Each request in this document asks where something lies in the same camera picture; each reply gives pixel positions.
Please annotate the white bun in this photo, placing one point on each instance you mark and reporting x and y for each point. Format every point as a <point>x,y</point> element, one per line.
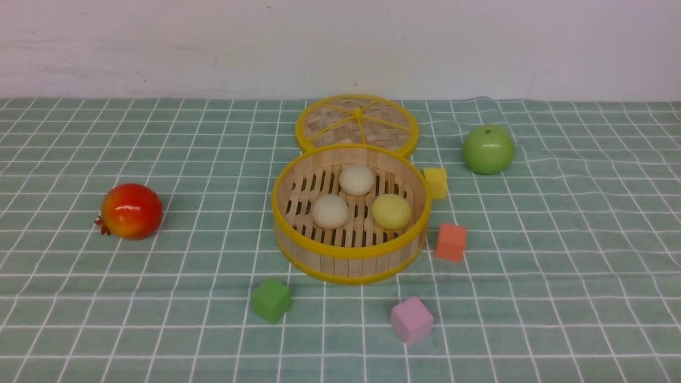
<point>356,180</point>
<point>330,212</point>

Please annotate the yellow bun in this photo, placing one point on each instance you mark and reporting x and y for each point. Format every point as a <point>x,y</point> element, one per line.
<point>391,212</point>

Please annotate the bamboo steamer tray yellow rim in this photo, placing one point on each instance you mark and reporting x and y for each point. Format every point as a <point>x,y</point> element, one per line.
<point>360,252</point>

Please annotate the woven bamboo steamer lid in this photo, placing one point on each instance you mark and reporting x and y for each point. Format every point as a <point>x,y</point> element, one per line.
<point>357,120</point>

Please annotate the yellow cube block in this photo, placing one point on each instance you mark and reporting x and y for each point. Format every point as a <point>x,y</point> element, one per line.
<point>436,179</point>

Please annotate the orange cube block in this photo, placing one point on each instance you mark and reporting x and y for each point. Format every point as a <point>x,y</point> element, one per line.
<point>451,242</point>

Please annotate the green cube block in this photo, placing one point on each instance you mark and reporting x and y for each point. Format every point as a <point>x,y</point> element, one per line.
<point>271,300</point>

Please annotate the pink cube block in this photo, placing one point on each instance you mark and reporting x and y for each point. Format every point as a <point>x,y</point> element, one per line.
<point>411,321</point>

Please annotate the green apple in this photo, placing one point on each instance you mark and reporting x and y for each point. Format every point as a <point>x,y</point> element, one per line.
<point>488,149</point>

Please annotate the red pomegranate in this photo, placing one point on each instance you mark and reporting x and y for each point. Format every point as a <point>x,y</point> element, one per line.
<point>130,211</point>

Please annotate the green checkered tablecloth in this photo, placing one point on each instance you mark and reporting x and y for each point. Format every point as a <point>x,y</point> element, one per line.
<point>570,273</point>

